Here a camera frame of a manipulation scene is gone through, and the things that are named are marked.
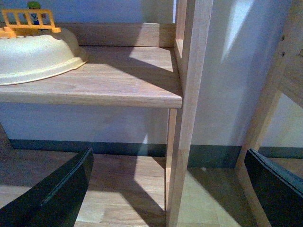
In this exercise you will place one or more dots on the small toy figure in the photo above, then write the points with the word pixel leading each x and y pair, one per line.
pixel 34 5

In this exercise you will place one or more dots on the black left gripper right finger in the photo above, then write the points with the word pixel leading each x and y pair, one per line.
pixel 279 191

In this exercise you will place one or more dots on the wooden shelf unit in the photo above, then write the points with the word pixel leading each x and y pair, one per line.
pixel 158 73

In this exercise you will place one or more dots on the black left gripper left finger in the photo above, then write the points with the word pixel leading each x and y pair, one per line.
pixel 56 200

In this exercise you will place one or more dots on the yellow toy railing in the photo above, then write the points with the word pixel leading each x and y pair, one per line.
pixel 19 23

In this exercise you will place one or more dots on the wooden furniture leg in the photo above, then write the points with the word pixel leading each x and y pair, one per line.
pixel 285 76

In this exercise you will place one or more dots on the cream toy boat hull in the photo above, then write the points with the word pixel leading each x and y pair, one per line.
pixel 32 58

